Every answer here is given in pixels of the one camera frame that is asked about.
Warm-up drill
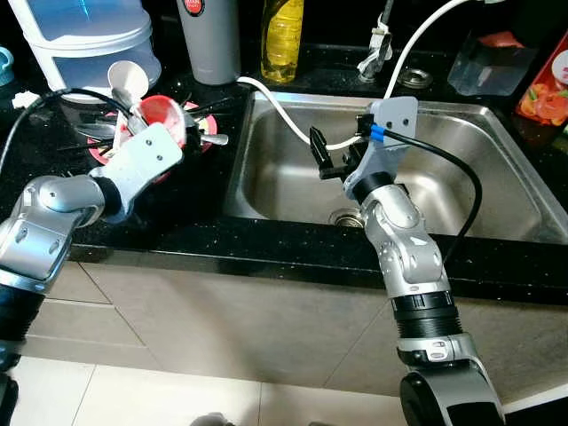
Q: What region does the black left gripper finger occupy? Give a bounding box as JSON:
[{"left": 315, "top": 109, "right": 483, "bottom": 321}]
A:
[{"left": 180, "top": 105, "right": 203, "bottom": 154}]

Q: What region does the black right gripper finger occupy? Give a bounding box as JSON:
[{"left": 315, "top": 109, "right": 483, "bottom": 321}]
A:
[{"left": 311, "top": 127, "right": 336, "bottom": 174}]

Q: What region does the metal spoon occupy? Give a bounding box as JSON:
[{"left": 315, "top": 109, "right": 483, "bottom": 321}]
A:
[{"left": 197, "top": 131, "right": 230, "bottom": 147}]

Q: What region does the grey cylinder red label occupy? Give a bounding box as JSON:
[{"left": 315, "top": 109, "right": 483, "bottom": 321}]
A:
[{"left": 177, "top": 0, "right": 242, "bottom": 86}]

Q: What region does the pink floral plate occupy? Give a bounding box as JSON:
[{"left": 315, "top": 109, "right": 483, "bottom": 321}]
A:
[{"left": 89, "top": 96, "right": 218, "bottom": 170}]

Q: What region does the round metal counter fitting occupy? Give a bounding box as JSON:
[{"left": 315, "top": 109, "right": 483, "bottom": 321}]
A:
[{"left": 397, "top": 67, "right": 434, "bottom": 90}]

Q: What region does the chrome faucet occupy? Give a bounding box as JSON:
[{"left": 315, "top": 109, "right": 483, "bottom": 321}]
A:
[{"left": 359, "top": 0, "right": 396, "bottom": 81}]

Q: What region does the yellow dish soap bottle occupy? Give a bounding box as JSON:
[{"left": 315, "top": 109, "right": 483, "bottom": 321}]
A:
[{"left": 261, "top": 0, "right": 305, "bottom": 84}]

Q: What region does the white tiered plastic container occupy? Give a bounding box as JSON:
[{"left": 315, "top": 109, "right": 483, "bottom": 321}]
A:
[{"left": 7, "top": 0, "right": 162, "bottom": 94}]

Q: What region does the stainless steel sink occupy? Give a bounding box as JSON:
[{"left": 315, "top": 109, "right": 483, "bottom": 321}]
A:
[{"left": 222, "top": 91, "right": 568, "bottom": 245}]

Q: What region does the clear plastic container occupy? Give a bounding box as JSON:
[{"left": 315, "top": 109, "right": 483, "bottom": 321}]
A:
[{"left": 448, "top": 31, "right": 525, "bottom": 97}]

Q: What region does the crumpled white tissue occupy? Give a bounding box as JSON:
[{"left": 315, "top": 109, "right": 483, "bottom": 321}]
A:
[{"left": 11, "top": 91, "right": 41, "bottom": 109}]

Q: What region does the teal cup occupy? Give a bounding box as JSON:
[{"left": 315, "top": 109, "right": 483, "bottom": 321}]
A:
[{"left": 0, "top": 46, "right": 15, "bottom": 88}]

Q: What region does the red peach soap bottle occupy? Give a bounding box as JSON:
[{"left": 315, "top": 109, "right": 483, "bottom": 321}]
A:
[{"left": 517, "top": 34, "right": 568, "bottom": 125}]

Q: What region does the grey left robot foot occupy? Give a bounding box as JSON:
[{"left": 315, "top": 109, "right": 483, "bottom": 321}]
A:
[{"left": 191, "top": 411, "right": 236, "bottom": 426}]

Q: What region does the black side unit white trim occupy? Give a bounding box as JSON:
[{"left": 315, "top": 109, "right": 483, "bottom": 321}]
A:
[{"left": 501, "top": 382, "right": 568, "bottom": 426}]

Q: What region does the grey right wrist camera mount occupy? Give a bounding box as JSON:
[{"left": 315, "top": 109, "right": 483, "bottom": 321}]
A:
[{"left": 344, "top": 96, "right": 420, "bottom": 203}]

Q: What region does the white flexible hose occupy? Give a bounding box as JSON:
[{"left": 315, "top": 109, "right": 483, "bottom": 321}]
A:
[{"left": 238, "top": 0, "right": 480, "bottom": 150}]

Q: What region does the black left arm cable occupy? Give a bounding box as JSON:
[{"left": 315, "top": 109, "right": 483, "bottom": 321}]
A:
[{"left": 0, "top": 87, "right": 134, "bottom": 178}]

